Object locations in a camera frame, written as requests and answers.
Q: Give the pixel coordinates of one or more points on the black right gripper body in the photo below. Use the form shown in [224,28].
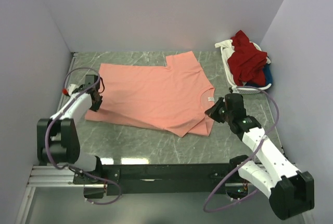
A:
[219,113]

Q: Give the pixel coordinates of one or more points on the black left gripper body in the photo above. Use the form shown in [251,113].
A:
[97,104]

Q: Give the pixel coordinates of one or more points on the salmon pink t-shirt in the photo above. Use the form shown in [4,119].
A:
[173,98]

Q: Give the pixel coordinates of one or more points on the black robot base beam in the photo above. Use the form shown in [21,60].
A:
[152,178]

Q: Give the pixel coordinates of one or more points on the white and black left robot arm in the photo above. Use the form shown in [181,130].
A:
[57,138]

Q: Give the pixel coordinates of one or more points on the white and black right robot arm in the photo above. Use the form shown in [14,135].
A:
[290,191]

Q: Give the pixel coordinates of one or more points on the red t-shirt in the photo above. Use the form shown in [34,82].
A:
[247,62]

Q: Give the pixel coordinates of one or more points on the blue t-shirt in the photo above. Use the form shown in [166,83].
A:
[267,73]

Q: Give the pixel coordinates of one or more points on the white t-shirt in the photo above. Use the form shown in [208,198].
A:
[227,49]

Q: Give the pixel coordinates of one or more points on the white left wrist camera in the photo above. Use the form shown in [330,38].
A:
[73,89]

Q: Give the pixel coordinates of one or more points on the aluminium rail frame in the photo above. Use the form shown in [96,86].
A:
[52,197]

